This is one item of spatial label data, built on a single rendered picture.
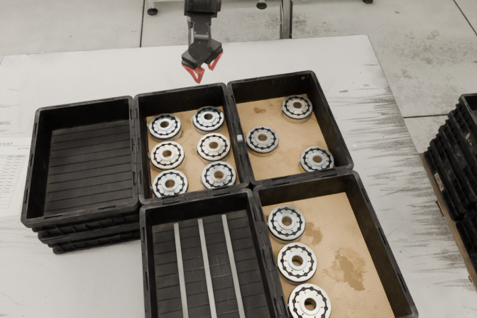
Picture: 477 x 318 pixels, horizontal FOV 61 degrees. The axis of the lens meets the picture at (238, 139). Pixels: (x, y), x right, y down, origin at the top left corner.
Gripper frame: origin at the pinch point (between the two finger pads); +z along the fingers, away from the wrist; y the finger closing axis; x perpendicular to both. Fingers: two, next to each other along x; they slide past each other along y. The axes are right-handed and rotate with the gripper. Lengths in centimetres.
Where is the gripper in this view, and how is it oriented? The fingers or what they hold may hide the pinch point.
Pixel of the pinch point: (204, 74)
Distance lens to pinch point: 116.4
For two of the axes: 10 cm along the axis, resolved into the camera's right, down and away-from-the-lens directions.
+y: 5.6, -6.7, 4.9
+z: 0.1, 6.0, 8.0
